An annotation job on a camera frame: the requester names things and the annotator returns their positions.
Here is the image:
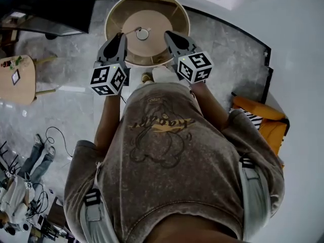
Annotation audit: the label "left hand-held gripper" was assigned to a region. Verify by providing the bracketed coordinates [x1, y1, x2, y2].
[90, 32, 131, 96]

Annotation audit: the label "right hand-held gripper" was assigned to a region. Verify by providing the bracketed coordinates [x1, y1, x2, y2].
[164, 30, 215, 85]

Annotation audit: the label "white cup with blue band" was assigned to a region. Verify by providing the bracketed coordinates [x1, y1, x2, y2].
[135, 27, 152, 42]

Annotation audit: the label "person's left forearm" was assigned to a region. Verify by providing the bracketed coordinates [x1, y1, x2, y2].
[94, 94, 125, 151]

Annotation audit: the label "person's right forearm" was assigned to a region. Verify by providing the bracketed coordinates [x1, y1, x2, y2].
[191, 81, 228, 133]

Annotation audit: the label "person's light trousers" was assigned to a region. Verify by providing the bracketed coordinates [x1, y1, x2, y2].
[151, 66, 178, 85]

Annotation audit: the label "round beige side table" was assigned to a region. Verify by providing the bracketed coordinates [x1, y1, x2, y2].
[105, 0, 191, 68]

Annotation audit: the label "black and white striped cushion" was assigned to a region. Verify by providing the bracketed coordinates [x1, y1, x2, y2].
[242, 107, 264, 130]

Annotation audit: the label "black low cabinet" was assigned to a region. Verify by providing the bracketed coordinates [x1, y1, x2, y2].
[0, 0, 96, 39]

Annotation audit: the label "light wooden kidney-shaped table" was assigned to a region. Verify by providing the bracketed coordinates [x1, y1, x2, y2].
[0, 55, 58, 105]

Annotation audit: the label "orange armchair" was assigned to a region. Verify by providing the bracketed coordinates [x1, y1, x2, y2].
[231, 95, 291, 159]

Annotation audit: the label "brown printed T-shirt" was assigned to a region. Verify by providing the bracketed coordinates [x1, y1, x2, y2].
[63, 82, 286, 243]

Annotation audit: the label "dark wooden chair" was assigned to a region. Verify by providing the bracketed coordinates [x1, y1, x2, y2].
[47, 196, 67, 228]

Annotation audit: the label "grey right backpack strap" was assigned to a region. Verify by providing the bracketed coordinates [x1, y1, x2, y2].
[239, 155, 273, 227]

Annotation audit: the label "grey backpack strap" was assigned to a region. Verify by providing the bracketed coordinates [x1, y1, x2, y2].
[79, 188, 114, 243]
[239, 155, 273, 227]

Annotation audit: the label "grey left backpack strap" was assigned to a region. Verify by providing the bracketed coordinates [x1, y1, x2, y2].
[79, 188, 114, 243]

